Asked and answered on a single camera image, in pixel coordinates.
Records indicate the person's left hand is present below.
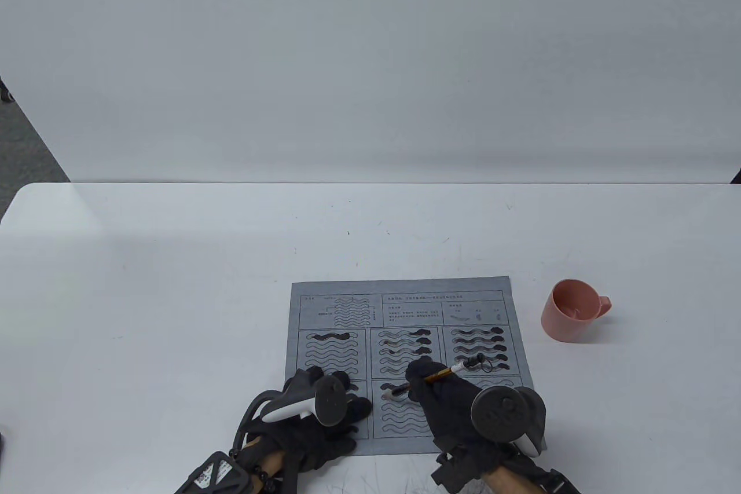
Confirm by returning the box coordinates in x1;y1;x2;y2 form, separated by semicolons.
255;367;373;471

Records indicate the grey water writing practice cloth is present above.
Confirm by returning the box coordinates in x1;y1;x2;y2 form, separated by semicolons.
284;276;548;457

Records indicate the person's right hand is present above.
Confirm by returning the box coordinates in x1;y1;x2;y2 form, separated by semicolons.
405;360;513;471

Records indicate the pink cup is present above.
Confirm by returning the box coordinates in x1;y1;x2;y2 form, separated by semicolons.
541;279;612;343

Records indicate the person's right forearm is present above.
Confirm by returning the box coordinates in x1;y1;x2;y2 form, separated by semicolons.
480;468;545;494

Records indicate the person's left forearm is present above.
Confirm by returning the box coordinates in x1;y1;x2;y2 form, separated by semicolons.
246;439;285;477

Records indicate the grey and white controller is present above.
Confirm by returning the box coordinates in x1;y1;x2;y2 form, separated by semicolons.
471;386;546;457
261;374;350;427

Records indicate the brown Chinese brush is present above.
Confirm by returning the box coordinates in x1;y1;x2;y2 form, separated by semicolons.
385;352;493;399

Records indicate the white backdrop board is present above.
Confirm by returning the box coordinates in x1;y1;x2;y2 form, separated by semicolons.
0;0;741;185

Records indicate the dark bead bracelet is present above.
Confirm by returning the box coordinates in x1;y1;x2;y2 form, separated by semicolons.
229;448;274;489

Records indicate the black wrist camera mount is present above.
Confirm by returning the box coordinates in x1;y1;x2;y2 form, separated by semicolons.
174;451;261;494
431;451;484;489

